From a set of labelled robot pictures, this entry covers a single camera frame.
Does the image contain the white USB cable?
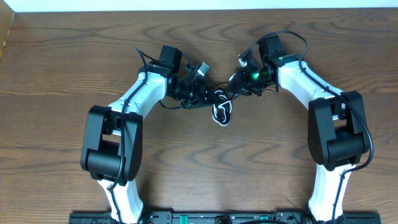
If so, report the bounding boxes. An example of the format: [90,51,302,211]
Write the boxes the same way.
[212,90,233,127]

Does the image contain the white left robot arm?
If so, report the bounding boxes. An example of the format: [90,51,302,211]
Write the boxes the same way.
[80,45,222,223]

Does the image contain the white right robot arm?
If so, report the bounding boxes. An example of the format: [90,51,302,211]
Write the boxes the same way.
[228,31,374,223]

